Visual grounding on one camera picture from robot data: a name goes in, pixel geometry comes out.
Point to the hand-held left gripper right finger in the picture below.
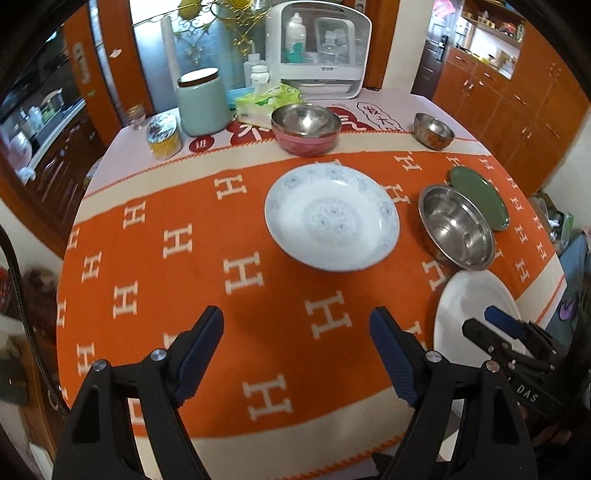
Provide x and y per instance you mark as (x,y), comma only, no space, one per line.
(392,355)

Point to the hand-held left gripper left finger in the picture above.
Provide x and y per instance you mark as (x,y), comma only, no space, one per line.
(202,353)

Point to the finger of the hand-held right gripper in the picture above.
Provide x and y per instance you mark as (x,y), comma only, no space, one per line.
(485,336)
(503,321)

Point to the plain white plate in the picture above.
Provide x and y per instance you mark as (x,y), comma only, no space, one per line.
(461,304)

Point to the pink steel bowl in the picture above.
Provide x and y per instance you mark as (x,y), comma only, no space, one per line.
(305,134)

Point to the orange patterned blanket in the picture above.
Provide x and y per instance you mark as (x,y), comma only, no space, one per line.
(184,277)

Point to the large steel bowl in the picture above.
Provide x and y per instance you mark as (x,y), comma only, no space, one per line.
(457,228)

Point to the green plate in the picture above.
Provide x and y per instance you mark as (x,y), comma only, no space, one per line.
(482,196)

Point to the blue patterned white deep plate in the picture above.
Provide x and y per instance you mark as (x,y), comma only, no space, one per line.
(330,217)

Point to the small steel bowl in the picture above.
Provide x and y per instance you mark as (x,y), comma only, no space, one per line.
(433,129)

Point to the clear plastic food container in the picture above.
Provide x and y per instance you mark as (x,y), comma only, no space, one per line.
(164,136)

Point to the white printed tablecloth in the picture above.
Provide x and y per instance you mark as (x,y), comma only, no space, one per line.
(378,115)

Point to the small glass jar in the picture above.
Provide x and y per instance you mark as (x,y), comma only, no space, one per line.
(136,117)

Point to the celadon jar with wooden lid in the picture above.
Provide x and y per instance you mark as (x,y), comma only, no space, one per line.
(203,108)

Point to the wooden cabinet with glass doors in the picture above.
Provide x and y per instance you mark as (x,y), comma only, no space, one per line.
(41,152)

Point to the green tissue pack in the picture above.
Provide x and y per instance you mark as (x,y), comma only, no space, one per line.
(268,104)

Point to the blue plastic bag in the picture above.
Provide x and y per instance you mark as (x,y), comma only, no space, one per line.
(235,97)

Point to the white pill bottle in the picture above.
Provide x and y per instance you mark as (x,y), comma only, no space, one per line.
(261,78)

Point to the tall white plastic bottle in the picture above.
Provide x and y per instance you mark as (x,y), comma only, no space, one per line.
(253,69)

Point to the white countertop sterilizer cabinet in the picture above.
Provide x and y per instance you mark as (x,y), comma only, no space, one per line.
(318,55)

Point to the white bottle with teal label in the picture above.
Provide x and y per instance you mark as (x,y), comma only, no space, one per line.
(294,39)

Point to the gold metal ornament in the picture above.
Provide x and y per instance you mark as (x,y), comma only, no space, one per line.
(221,18)

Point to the white wall socket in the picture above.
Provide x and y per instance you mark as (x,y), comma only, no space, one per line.
(361,5)

